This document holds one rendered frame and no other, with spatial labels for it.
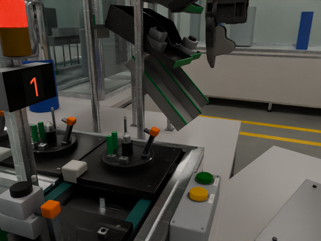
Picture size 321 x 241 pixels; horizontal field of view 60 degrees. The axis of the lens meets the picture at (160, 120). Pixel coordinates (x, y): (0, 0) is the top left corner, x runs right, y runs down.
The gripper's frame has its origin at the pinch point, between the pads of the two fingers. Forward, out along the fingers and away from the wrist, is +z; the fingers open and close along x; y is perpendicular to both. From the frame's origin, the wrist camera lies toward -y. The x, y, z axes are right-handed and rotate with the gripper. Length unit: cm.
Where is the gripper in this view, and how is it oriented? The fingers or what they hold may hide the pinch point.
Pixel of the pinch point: (209, 61)
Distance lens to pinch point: 66.7
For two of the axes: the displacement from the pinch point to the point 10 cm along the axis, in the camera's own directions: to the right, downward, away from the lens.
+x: 3.3, -3.1, 8.9
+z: 0.0, 9.4, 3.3
